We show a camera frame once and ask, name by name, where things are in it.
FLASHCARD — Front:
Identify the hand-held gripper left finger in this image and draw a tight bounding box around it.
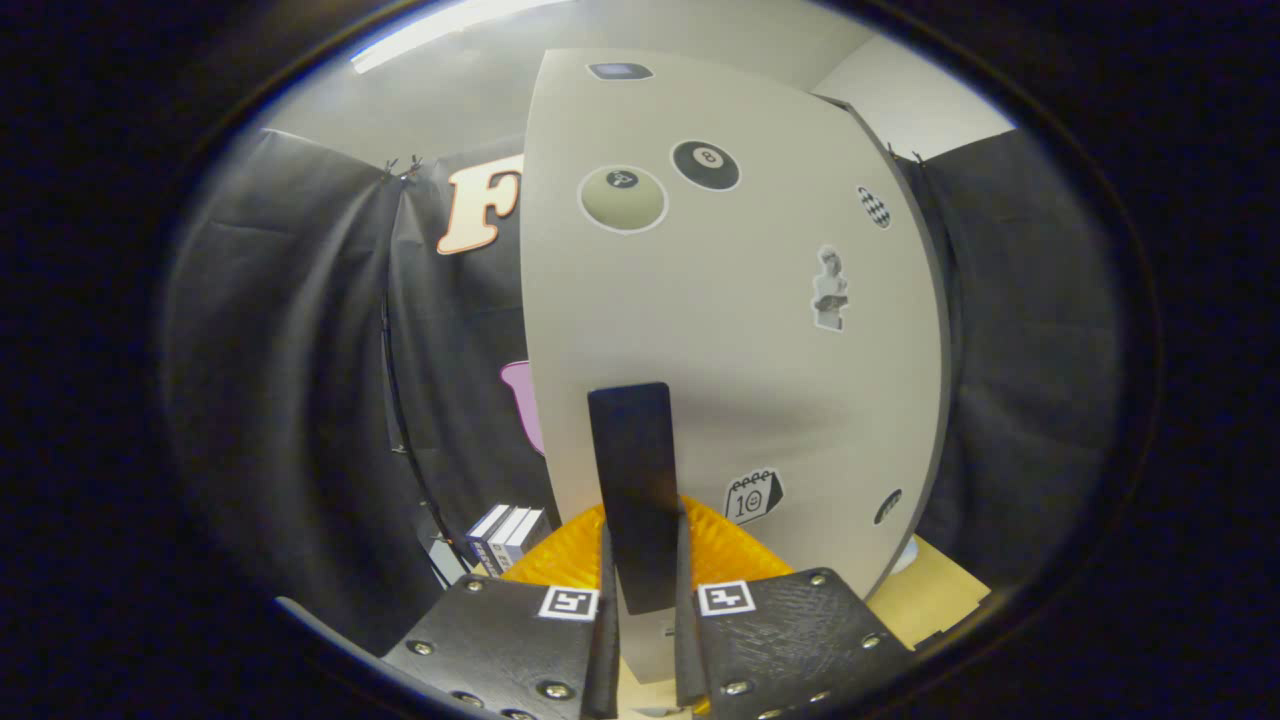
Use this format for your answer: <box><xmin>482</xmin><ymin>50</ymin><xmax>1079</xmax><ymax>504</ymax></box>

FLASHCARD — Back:
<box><xmin>380</xmin><ymin>503</ymin><xmax>621</xmax><ymax>720</ymax></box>

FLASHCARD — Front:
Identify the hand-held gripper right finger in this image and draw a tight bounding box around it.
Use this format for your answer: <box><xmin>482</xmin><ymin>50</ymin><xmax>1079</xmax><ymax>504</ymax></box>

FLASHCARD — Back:
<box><xmin>675</xmin><ymin>497</ymin><xmax>916</xmax><ymax>720</ymax></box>

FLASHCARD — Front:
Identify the black door handle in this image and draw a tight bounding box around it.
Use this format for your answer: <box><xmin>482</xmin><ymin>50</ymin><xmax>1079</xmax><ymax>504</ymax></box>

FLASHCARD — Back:
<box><xmin>587</xmin><ymin>382</ymin><xmax>683</xmax><ymax>616</ymax></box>

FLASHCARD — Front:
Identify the white cabinet door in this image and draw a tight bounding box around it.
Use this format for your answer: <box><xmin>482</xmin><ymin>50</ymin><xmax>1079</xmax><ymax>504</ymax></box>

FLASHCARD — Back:
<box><xmin>520</xmin><ymin>48</ymin><xmax>949</xmax><ymax>686</ymax></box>

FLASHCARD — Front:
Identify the white spine book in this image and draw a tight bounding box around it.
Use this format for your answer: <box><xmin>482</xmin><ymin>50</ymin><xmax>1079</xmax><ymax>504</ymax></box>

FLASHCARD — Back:
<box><xmin>488</xmin><ymin>506</ymin><xmax>532</xmax><ymax>577</ymax></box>

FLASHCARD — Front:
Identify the dark blue spine book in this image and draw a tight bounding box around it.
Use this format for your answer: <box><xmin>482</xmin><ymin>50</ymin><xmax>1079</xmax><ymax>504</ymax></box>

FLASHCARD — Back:
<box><xmin>466</xmin><ymin>503</ymin><xmax>512</xmax><ymax>573</ymax></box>

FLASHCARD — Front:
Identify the black backdrop cloth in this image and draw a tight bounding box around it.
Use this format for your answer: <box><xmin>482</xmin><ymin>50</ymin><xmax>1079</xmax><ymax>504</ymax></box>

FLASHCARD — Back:
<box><xmin>160</xmin><ymin>125</ymin><xmax>1126</xmax><ymax>656</ymax></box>

